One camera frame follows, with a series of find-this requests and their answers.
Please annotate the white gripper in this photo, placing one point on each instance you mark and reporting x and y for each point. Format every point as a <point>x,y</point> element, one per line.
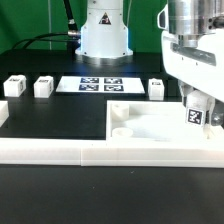
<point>201,67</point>

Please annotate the white square table top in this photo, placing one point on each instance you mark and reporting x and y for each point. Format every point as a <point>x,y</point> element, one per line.
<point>159,121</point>

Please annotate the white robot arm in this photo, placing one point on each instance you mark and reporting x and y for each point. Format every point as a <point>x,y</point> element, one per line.
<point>192,41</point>

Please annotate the white marker tag plate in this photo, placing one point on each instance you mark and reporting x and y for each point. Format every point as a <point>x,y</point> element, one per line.
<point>78,84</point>

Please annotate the white U-shaped obstacle fence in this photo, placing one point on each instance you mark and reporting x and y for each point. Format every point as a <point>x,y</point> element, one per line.
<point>113,152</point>

